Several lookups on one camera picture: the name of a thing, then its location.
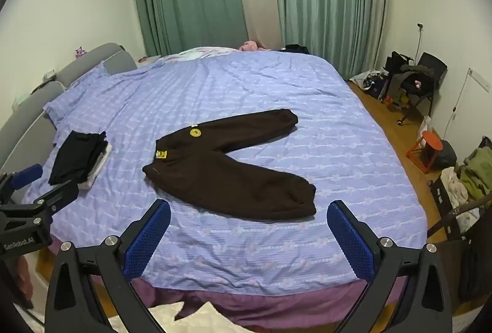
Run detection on dark brown corduroy pants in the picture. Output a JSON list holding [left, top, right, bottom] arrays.
[[143, 109, 316, 220]]

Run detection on grey padded headboard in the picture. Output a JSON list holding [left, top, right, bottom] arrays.
[[1, 42, 137, 173]]

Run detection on stack of folded black clothes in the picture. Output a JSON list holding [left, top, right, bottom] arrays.
[[48, 131, 113, 191]]

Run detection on pile of clothes on rack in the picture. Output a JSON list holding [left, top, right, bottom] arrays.
[[428, 136, 491, 240]]

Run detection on small purple figurine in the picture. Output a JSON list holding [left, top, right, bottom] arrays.
[[75, 46, 87, 58]]

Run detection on orange stool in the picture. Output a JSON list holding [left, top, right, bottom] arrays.
[[406, 131, 444, 174]]

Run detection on white bedside table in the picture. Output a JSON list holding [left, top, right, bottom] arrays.
[[137, 56, 161, 68]]

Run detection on purple patterned bed cover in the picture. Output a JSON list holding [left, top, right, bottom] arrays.
[[22, 46, 429, 296]]

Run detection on white pillow with pastel print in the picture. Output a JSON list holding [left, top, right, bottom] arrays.
[[163, 46, 239, 61]]

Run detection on pink plush toy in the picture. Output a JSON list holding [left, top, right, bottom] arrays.
[[239, 41, 266, 52]]

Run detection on black garment at bed edge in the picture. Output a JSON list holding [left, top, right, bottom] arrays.
[[280, 44, 310, 55]]

